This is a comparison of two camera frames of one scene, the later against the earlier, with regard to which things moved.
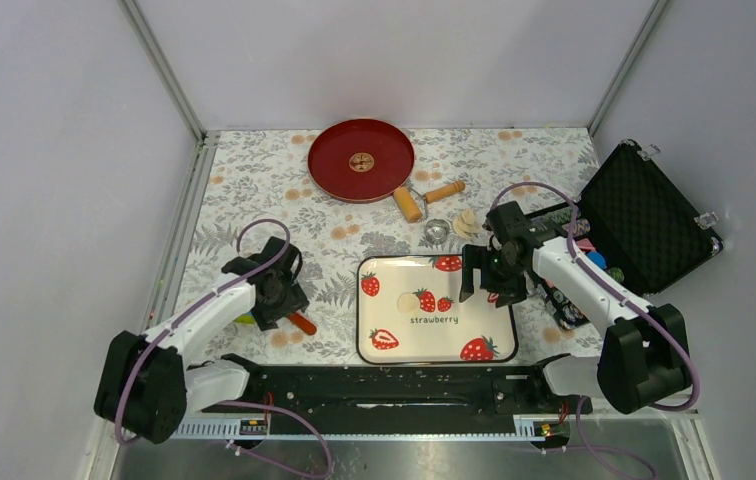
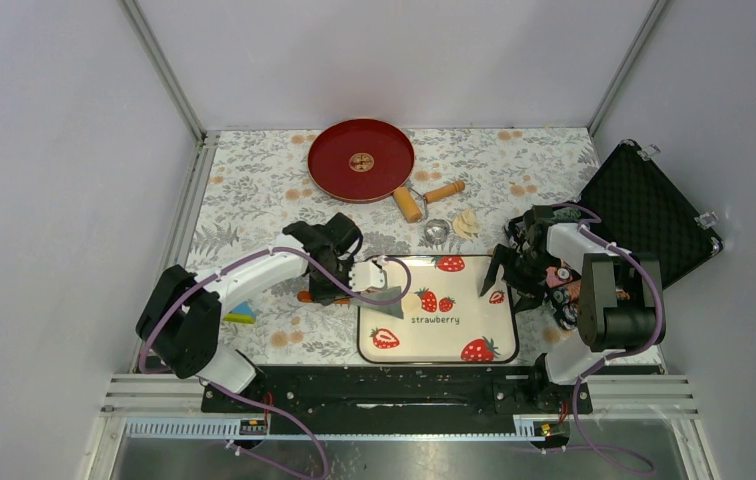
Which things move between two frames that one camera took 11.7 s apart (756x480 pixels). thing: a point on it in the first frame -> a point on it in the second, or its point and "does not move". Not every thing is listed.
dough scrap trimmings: x=466 y=224 does not move
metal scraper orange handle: x=302 y=323 -> x=392 y=309
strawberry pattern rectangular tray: x=409 y=310 does not move
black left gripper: x=294 y=301 -> x=321 y=295
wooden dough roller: x=415 y=205 does not move
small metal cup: x=436 y=230 does not move
